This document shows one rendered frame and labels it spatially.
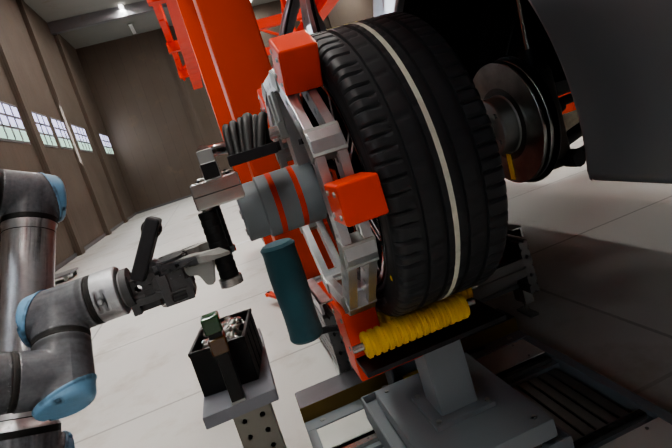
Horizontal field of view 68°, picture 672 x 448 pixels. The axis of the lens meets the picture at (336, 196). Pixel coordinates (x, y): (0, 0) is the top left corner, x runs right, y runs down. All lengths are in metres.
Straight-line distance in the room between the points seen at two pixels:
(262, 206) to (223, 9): 0.78
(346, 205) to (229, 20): 0.99
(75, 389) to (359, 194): 0.53
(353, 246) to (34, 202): 0.77
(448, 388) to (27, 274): 1.00
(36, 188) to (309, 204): 0.65
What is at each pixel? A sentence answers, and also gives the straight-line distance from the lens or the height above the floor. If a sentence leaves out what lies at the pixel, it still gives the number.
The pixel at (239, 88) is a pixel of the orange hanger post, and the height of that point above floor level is 1.17.
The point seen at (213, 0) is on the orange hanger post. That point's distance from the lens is 1.67.
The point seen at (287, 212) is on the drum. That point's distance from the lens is 1.07.
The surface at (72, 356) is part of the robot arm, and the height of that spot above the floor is 0.75.
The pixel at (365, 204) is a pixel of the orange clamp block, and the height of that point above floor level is 0.84.
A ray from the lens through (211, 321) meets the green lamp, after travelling 1.15.
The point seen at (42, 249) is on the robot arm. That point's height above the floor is 0.90.
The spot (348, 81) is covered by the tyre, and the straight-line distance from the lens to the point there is 0.89.
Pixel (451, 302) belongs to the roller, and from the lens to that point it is 1.15.
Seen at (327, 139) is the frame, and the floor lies 0.96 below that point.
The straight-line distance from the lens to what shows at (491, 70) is 1.36.
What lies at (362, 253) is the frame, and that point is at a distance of 0.90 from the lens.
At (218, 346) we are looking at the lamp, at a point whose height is 0.59.
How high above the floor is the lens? 0.97
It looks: 8 degrees down
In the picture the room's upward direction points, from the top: 17 degrees counter-clockwise
